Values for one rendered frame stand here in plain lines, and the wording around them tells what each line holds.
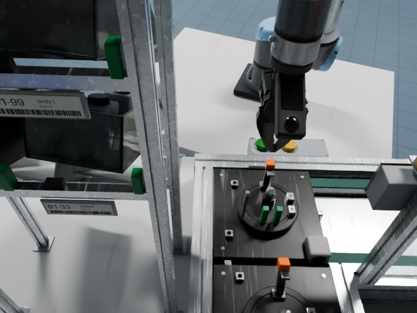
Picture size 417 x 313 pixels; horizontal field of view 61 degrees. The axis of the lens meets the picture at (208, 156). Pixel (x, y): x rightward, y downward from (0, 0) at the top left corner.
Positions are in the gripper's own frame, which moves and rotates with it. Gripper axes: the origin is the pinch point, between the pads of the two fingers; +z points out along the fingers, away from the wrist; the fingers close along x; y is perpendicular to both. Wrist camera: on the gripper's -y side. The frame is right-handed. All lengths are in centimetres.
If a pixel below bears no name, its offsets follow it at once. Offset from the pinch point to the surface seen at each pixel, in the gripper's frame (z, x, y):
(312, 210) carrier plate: 16.5, -11.3, -3.1
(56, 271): 28, 47, -13
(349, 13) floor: 113, -133, 307
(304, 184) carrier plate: 16.5, -10.9, 4.5
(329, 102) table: 28, -31, 51
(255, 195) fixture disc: 14.5, 1.8, -0.7
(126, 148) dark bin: -19.1, 23.7, -18.9
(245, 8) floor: 113, -27, 311
